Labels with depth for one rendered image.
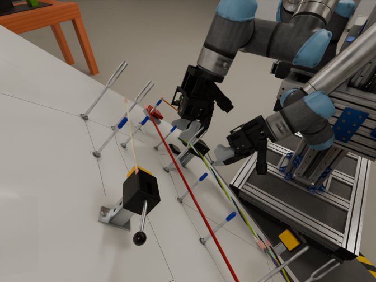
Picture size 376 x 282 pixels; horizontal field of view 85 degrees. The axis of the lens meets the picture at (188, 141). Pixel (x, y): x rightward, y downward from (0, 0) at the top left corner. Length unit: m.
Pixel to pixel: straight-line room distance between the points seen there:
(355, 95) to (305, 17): 0.67
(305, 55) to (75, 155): 0.48
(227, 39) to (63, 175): 0.37
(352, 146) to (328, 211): 0.66
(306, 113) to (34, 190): 0.56
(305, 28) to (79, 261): 0.54
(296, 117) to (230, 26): 0.28
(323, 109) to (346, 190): 1.42
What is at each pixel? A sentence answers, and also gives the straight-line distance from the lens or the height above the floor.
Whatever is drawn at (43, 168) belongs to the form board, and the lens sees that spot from 0.31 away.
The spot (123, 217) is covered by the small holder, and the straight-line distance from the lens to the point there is 0.29.
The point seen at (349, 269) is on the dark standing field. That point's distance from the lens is 1.92.
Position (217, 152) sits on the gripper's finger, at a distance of 0.65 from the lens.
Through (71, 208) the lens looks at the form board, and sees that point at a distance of 0.29.
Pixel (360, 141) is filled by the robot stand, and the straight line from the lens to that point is 1.24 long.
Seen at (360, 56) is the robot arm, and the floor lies 1.33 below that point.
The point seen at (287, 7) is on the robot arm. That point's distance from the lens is 1.04.
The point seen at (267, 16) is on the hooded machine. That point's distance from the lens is 4.87.
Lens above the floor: 1.56
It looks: 45 degrees down
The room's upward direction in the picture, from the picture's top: straight up
